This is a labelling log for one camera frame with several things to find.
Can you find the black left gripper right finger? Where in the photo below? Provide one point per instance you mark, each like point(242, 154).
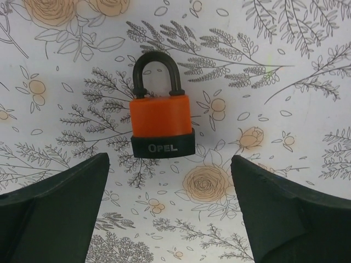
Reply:
point(288, 222)

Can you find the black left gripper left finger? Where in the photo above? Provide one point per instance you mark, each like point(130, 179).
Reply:
point(53, 220)

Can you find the orange black padlock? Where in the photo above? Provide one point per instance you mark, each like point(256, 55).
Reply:
point(161, 126)

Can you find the floral table mat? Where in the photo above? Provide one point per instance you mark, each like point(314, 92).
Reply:
point(267, 80)

